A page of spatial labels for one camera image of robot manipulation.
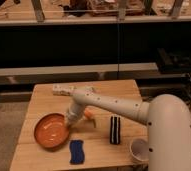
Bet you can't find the white cup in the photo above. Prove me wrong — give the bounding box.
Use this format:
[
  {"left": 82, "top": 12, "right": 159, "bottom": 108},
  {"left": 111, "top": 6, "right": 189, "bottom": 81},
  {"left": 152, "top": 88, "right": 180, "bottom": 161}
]
[{"left": 129, "top": 138, "right": 149, "bottom": 163}]

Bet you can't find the orange ceramic bowl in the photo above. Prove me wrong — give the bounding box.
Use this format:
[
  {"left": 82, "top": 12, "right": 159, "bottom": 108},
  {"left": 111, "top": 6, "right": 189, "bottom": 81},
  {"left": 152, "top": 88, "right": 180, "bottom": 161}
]
[{"left": 34, "top": 113, "right": 69, "bottom": 149}]

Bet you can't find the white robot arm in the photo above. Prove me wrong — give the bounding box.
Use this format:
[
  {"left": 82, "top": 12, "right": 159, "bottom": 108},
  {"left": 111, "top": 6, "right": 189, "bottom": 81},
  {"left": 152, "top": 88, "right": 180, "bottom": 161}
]
[{"left": 66, "top": 87, "right": 191, "bottom": 171}]

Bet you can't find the blue sponge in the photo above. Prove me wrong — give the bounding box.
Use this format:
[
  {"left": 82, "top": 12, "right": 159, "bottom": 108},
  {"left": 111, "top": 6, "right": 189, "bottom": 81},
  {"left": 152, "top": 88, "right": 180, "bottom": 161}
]
[{"left": 69, "top": 140, "right": 85, "bottom": 164}]

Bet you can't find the black white striped block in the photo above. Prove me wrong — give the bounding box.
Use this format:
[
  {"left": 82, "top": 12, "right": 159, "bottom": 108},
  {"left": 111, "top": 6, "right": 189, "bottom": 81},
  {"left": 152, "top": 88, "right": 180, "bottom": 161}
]
[{"left": 110, "top": 116, "right": 121, "bottom": 145}]

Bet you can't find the orange carrot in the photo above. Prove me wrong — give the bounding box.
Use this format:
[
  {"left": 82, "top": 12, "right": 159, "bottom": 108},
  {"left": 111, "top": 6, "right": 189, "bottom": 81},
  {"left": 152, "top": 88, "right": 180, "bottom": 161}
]
[{"left": 83, "top": 109, "right": 97, "bottom": 129}]

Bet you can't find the black equipment on shelf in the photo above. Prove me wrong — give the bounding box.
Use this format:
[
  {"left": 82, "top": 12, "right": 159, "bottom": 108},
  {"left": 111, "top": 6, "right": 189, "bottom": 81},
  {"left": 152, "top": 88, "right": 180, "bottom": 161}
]
[{"left": 156, "top": 48, "right": 191, "bottom": 74}]

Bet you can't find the white rectangular box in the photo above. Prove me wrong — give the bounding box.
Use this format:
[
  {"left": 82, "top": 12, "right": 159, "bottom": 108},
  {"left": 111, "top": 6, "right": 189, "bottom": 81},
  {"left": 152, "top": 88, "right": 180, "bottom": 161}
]
[{"left": 52, "top": 84, "right": 75, "bottom": 96}]

